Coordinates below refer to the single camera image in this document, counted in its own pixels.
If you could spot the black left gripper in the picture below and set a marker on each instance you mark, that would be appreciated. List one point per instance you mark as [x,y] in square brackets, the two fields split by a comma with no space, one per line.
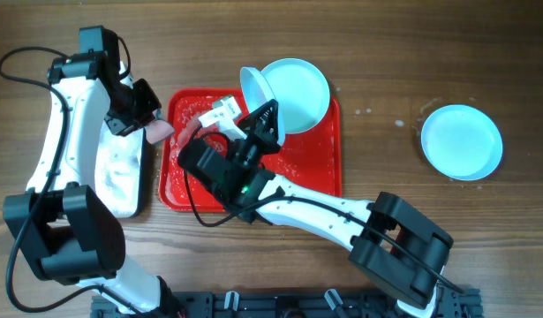
[136,109]

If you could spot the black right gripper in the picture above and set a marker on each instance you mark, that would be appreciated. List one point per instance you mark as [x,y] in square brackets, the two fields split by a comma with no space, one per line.
[258,138]

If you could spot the light blue plate front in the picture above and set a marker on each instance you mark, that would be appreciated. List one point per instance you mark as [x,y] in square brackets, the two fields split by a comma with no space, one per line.
[256,91]

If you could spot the light blue plate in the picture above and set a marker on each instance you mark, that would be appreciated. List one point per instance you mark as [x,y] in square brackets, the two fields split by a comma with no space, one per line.
[256,91]
[301,90]
[461,142]

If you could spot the pink sponge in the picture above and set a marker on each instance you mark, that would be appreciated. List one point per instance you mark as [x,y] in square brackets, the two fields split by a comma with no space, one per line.
[158,129]

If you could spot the light blue plate back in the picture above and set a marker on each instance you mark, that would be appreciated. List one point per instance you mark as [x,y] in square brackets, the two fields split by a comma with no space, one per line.
[301,90]

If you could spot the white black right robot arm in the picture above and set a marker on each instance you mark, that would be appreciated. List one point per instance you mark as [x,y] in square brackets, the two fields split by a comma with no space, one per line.
[398,248]

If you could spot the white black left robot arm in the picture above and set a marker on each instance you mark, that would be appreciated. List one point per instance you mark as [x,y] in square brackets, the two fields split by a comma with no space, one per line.
[60,225]

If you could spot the black soapy water tray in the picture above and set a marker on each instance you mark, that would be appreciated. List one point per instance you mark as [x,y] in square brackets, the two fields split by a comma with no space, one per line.
[118,169]

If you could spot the red plastic tray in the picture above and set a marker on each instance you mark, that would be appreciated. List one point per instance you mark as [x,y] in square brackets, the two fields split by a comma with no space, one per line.
[311,159]

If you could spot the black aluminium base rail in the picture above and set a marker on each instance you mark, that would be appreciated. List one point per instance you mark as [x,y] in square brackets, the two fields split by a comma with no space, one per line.
[369,304]

